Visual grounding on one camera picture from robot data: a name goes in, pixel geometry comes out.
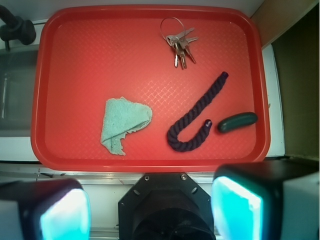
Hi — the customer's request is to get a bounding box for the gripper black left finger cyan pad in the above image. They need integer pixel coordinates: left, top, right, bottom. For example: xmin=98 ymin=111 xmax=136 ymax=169
xmin=0 ymin=179 xmax=91 ymax=240

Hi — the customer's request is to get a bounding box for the silver key bunch on ring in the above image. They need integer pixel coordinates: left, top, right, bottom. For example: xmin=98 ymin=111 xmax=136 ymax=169
xmin=160 ymin=16 xmax=199 ymax=70

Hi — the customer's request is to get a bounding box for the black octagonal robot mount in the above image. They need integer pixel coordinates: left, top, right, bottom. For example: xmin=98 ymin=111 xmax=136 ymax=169
xmin=118 ymin=172 xmax=216 ymax=240

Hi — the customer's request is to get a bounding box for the light green folded cloth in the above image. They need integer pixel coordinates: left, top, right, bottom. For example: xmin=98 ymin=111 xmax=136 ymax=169
xmin=100 ymin=96 xmax=153 ymax=156

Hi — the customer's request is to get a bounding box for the green plastic pickle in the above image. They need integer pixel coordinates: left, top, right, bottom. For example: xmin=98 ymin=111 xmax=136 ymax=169
xmin=217 ymin=112 xmax=258 ymax=133

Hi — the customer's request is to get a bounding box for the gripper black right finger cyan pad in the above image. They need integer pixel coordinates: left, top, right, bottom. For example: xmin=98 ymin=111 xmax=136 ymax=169
xmin=211 ymin=160 xmax=320 ymax=240

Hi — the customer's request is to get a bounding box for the dark purple rope piece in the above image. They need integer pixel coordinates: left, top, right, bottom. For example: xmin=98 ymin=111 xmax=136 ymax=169
xmin=166 ymin=71 xmax=229 ymax=153

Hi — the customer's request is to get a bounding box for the red plastic tray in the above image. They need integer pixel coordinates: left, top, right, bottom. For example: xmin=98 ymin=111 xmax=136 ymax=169
xmin=31 ymin=5 xmax=270 ymax=173

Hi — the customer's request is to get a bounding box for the grey metal box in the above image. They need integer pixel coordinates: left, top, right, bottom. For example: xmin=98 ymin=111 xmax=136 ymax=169
xmin=0 ymin=45 xmax=39 ymax=137

